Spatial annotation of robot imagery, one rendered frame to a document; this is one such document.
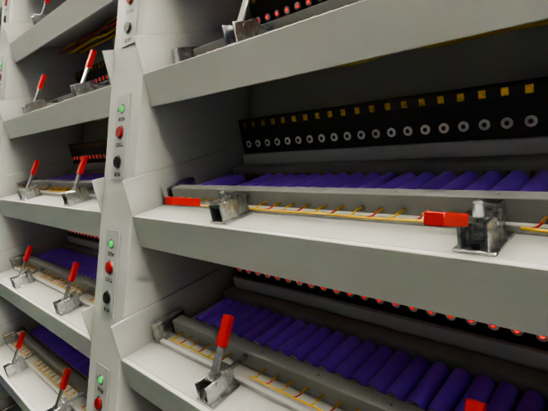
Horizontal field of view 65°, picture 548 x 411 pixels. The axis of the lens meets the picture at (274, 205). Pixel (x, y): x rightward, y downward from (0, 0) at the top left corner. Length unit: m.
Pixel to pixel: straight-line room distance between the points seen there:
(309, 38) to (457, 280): 0.24
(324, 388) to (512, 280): 0.23
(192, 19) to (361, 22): 0.37
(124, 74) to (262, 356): 0.44
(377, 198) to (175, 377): 0.33
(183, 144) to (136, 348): 0.30
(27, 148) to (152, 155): 0.70
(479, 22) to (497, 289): 0.18
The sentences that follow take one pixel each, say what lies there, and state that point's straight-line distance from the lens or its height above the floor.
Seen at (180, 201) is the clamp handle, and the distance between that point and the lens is 0.43.
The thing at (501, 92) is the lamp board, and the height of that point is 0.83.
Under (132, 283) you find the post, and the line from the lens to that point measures 0.63.
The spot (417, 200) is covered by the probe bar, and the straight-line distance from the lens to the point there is 0.37.
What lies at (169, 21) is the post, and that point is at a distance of 0.68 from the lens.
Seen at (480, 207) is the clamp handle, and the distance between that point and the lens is 0.31.
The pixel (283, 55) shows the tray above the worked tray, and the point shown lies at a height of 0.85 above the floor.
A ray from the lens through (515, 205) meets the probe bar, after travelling 0.34.
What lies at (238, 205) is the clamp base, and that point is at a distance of 0.47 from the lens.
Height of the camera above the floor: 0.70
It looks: 1 degrees up
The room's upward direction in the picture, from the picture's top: 4 degrees clockwise
